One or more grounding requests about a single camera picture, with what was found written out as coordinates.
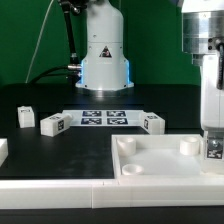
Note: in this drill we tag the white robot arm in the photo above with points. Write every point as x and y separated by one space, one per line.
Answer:
203 38

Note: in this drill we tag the white square tabletop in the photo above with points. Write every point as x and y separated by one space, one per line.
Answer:
162 155

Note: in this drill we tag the white U-shaped obstacle fence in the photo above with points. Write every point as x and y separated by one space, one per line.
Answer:
120 191

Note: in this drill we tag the white sheet with AprilTags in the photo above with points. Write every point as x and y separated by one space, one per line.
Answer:
104 117

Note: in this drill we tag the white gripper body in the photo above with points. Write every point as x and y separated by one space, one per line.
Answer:
212 99

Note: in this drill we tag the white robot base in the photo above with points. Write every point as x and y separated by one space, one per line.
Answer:
104 67

